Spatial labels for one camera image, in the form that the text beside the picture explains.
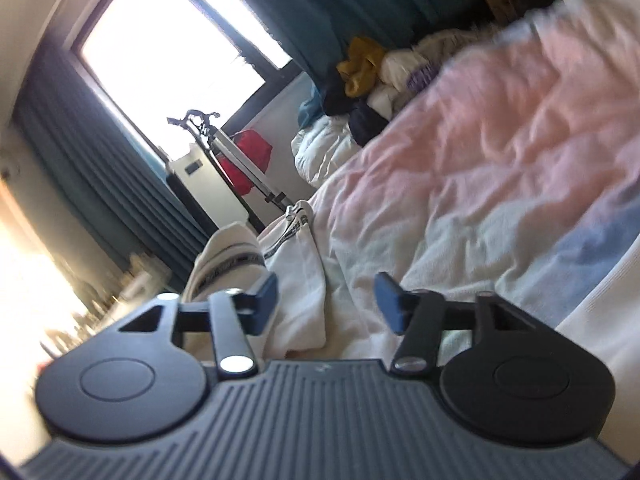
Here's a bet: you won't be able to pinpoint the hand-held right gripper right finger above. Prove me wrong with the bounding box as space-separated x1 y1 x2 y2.
375 272 553 376

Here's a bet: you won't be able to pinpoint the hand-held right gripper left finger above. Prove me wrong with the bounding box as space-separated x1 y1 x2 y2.
118 273 279 378

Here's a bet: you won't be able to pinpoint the white pants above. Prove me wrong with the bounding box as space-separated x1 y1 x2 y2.
180 200 328 361

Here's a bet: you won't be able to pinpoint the white appliance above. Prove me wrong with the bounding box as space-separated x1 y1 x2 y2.
165 142 266 233

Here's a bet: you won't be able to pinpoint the silver stand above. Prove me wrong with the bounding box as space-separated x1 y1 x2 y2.
167 109 296 211

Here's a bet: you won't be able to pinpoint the red bag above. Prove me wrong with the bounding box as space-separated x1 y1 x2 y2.
220 130 273 196

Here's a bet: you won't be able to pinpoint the white comforter bundle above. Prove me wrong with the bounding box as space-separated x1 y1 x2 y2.
291 115 366 186

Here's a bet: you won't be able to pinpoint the pastel duvet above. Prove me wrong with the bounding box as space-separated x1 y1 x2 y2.
260 0 640 361

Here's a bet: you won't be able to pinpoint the dark garment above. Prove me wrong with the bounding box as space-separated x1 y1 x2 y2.
320 70 391 143

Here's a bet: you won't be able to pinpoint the teal cloth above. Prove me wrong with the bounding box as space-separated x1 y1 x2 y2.
297 85 323 128

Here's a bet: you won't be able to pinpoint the teal curtain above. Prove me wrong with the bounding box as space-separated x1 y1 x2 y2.
210 0 501 76
12 45 211 281

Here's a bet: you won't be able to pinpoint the white garment with purple print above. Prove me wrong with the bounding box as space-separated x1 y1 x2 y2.
367 50 441 111

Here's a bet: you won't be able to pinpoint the yellow garment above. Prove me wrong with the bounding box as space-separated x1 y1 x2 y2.
337 36 386 98

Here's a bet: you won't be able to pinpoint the cream fluffy garment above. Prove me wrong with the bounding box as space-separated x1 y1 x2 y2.
415 20 506 61

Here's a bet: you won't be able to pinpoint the window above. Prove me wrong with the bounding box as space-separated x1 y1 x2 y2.
75 0 293 161

